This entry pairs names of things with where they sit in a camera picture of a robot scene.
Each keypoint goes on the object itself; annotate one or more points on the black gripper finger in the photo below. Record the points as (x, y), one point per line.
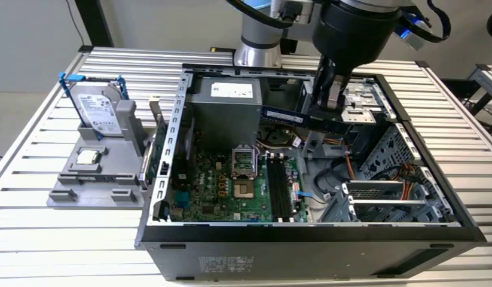
(321, 80)
(336, 95)

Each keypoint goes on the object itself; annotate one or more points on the RAM stick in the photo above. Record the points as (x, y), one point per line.
(285, 116)

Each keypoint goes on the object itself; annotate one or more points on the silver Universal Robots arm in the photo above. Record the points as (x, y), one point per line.
(255, 39)

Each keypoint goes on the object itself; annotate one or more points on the black RAM slot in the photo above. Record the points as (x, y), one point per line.
(275, 188)
(284, 188)

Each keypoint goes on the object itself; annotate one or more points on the metal drive cage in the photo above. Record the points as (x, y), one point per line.
(311, 142)

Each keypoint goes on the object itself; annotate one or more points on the grey power supply unit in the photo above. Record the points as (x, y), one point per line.
(225, 119)

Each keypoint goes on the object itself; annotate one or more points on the thin metal locking lever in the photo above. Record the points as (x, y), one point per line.
(256, 164)

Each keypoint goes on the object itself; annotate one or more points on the metal disk bay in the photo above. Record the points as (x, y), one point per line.
(373, 191)

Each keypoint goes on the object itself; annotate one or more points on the metal side table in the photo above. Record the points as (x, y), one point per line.
(484, 73)

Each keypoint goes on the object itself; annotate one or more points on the CPU socket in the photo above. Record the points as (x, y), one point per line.
(243, 188)

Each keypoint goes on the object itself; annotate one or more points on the green motherboard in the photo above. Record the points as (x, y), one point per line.
(205, 206)

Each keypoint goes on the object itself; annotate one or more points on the green graphics card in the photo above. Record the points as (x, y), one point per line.
(149, 167)

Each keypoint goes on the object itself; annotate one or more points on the hard disk in blue carrier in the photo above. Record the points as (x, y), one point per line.
(96, 107)

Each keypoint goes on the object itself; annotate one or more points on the black open PC case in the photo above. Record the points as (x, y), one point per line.
(269, 263)

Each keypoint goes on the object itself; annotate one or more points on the grey parts rack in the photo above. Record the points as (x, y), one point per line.
(109, 155)

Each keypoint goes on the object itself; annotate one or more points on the silver CPU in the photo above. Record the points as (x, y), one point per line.
(88, 157)

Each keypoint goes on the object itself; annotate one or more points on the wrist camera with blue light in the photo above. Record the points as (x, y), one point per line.
(416, 42)

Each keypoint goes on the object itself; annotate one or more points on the black metal post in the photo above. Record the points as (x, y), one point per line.
(96, 24)

